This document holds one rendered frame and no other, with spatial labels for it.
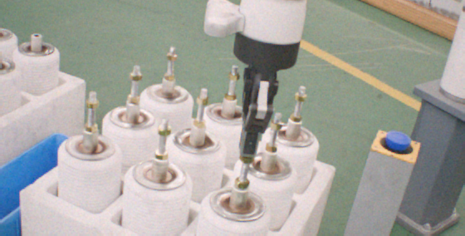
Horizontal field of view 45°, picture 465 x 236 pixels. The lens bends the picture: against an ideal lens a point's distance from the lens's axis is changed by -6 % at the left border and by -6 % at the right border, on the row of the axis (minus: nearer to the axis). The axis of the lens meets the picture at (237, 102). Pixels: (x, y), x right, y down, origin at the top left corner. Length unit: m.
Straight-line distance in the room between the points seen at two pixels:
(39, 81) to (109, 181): 0.39
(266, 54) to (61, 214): 0.39
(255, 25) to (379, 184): 0.36
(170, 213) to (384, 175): 0.32
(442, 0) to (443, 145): 1.77
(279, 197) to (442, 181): 0.47
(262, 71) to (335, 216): 0.66
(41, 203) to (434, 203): 0.78
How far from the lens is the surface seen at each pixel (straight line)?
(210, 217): 0.77
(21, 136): 1.13
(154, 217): 0.81
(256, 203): 0.80
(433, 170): 1.23
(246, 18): 0.65
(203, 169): 0.89
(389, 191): 0.90
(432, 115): 1.20
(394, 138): 0.89
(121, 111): 0.98
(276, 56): 0.65
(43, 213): 0.89
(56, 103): 1.19
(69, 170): 0.86
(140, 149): 0.94
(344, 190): 1.36
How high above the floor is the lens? 0.70
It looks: 25 degrees down
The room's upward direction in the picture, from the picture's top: 10 degrees clockwise
